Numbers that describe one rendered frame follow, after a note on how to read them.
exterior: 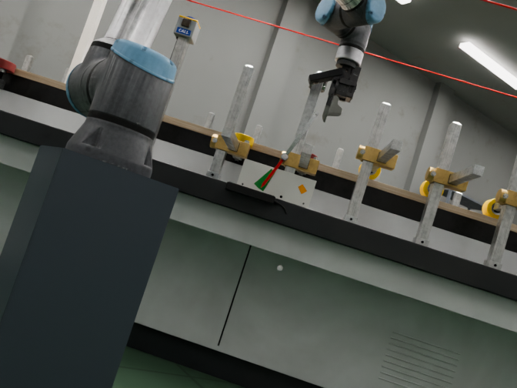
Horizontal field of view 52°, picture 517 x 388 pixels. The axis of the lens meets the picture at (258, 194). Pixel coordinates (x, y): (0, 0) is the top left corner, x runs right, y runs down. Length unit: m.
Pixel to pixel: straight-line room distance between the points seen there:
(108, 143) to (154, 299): 1.09
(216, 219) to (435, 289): 0.78
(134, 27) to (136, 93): 0.27
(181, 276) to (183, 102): 3.89
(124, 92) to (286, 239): 0.90
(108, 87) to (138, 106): 0.07
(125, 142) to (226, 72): 4.97
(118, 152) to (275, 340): 1.17
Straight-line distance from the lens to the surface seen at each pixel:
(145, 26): 1.39
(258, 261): 2.05
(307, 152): 1.57
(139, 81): 1.16
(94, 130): 1.15
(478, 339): 2.20
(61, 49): 5.50
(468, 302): 1.96
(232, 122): 1.89
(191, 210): 1.88
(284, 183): 1.84
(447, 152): 1.94
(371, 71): 7.35
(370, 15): 1.70
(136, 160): 1.14
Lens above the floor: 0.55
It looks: 4 degrees up
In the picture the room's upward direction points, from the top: 18 degrees clockwise
